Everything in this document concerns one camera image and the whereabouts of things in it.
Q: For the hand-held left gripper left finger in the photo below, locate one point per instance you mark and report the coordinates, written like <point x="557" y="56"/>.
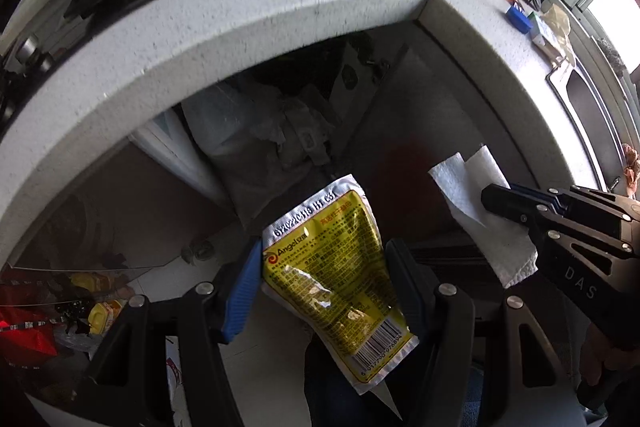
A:
<point x="242" y="292"/>

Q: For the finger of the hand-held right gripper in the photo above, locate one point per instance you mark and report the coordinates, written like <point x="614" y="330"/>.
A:
<point x="510" y="204"/>
<point x="600" y="202"/>

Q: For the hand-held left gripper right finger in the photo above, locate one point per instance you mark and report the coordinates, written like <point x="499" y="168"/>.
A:
<point x="407" y="292"/>

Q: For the white paper towel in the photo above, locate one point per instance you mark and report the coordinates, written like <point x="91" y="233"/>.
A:
<point x="465" y="187"/>

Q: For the yellow foil yeast packet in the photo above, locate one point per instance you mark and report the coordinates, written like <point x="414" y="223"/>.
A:
<point x="325" y="272"/>

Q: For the clear plastic bin bag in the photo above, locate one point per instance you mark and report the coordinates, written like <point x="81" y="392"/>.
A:
<point x="70" y="302"/>

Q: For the cream cloth rag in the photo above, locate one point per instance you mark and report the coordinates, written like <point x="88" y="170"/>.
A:
<point x="560" y="24"/>

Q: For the person's right hand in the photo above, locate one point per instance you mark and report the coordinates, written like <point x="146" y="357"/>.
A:
<point x="600" y="357"/>

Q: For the red scrub cloth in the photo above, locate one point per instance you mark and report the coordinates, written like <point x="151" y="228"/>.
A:
<point x="631" y="164"/>

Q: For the stainless steel sink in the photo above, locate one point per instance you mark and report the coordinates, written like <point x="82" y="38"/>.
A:
<point x="590" y="117"/>

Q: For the yellow crumpled wrapper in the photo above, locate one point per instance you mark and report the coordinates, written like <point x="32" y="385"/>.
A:
<point x="102" y="314"/>

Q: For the dark steel wool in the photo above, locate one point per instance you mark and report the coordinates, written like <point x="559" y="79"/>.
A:
<point x="612" y="54"/>

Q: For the grey plastic bag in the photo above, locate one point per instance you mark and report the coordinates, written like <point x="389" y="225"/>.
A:
<point x="240" y="142"/>

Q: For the white cabinet panel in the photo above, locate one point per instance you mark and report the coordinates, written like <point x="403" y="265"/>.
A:
<point x="165" y="147"/>

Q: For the white medicine box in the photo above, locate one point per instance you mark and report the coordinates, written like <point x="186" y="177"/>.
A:
<point x="542" y="37"/>

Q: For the small blue box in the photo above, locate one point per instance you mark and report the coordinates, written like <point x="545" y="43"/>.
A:
<point x="517" y="19"/>

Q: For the red plastic wrapper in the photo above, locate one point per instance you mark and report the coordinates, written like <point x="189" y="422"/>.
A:
<point x="25" y="324"/>

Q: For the grey window frame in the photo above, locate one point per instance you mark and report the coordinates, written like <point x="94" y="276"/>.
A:
<point x="597" y="2"/>

